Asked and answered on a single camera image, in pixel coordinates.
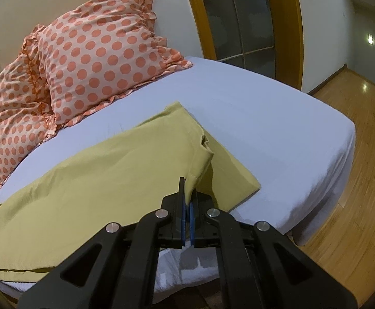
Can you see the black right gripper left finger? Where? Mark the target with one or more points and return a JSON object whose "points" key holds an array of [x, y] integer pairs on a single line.
{"points": [[116, 267]]}

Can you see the polka dot pillow rear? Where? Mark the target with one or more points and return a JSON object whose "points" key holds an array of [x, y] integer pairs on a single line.
{"points": [[26, 117]]}

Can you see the wooden framed glass door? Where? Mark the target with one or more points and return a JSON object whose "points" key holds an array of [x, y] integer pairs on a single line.
{"points": [[263, 36]]}

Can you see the polka dot pillow front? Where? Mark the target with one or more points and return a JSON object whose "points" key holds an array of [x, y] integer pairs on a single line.
{"points": [[101, 52]]}

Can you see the polka dot pillow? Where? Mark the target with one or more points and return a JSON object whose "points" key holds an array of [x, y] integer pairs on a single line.
{"points": [[101, 52], [26, 117]]}

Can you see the olive green pants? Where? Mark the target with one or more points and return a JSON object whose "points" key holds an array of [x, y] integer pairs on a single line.
{"points": [[118, 180]]}

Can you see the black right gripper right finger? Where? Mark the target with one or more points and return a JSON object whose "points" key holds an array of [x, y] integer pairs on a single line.
{"points": [[258, 266]]}

